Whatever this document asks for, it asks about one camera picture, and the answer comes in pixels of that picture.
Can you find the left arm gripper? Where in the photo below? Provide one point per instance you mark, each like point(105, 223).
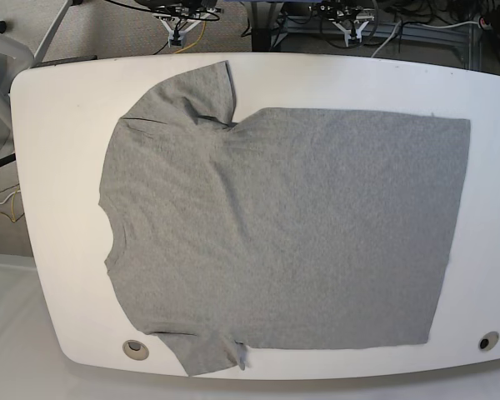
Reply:
point(351, 27)

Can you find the right table grommet hole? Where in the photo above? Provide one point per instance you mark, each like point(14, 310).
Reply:
point(488, 341)

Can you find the table grommet hole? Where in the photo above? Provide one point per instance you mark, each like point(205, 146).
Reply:
point(135, 350)
point(488, 341)

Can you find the grey T-shirt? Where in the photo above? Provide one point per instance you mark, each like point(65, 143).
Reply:
point(295, 228)

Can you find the left table grommet hole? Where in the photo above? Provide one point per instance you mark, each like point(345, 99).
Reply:
point(135, 350)

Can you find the black table leg post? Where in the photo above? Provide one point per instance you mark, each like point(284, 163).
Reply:
point(266, 26)

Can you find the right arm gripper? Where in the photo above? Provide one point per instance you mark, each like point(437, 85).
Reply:
point(179, 24)

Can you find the aluminium extrusion frame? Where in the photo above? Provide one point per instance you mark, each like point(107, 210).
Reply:
point(462, 38)

